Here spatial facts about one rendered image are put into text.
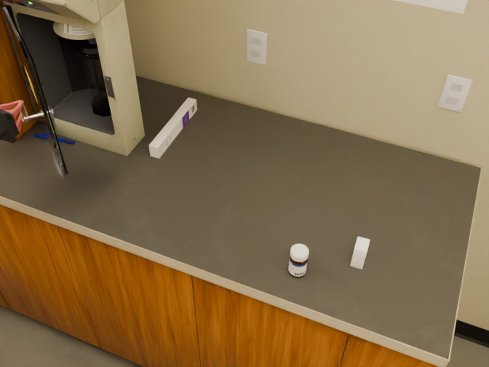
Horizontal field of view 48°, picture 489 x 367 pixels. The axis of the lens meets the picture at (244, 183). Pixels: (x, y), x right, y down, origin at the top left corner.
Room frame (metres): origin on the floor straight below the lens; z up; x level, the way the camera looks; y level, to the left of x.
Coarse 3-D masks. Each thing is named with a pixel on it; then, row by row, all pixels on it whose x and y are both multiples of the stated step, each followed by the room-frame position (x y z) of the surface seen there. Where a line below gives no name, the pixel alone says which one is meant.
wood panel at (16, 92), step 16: (0, 16) 1.43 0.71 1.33; (0, 32) 1.41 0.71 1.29; (0, 48) 1.39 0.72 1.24; (0, 64) 1.38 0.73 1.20; (16, 64) 1.43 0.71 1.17; (0, 80) 1.36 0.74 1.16; (16, 80) 1.41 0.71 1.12; (0, 96) 1.34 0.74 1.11; (16, 96) 1.39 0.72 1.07; (32, 112) 1.43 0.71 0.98
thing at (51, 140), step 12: (12, 24) 1.27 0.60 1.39; (12, 36) 1.34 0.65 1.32; (24, 48) 1.16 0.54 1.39; (24, 60) 1.19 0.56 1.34; (24, 72) 1.33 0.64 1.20; (36, 84) 1.11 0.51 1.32; (36, 96) 1.15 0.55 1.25; (36, 108) 1.31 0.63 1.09; (48, 120) 1.11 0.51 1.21; (48, 132) 1.14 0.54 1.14; (60, 168) 1.11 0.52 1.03
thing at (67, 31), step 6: (54, 24) 1.38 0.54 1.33; (60, 24) 1.35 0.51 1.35; (66, 24) 1.34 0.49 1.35; (54, 30) 1.37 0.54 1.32; (60, 30) 1.35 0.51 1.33; (66, 30) 1.34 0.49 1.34; (72, 30) 1.34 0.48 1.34; (78, 30) 1.33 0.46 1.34; (84, 30) 1.34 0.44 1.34; (66, 36) 1.33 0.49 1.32; (72, 36) 1.33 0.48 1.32; (78, 36) 1.33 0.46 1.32; (84, 36) 1.33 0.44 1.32; (90, 36) 1.33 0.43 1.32
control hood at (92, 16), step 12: (0, 0) 1.35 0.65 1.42; (36, 0) 1.20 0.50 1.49; (48, 0) 1.18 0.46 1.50; (60, 0) 1.17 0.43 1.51; (72, 0) 1.19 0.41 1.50; (84, 0) 1.22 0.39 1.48; (96, 0) 1.26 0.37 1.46; (60, 12) 1.25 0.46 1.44; (72, 12) 1.21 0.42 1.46; (84, 12) 1.22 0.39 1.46; (96, 12) 1.26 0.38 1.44
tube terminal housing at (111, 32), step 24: (120, 0) 1.35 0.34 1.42; (72, 24) 1.30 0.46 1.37; (96, 24) 1.27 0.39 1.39; (120, 24) 1.34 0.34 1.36; (120, 48) 1.32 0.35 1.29; (120, 72) 1.30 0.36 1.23; (120, 96) 1.29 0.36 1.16; (120, 120) 1.27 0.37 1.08; (96, 144) 1.31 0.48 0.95; (120, 144) 1.27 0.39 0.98
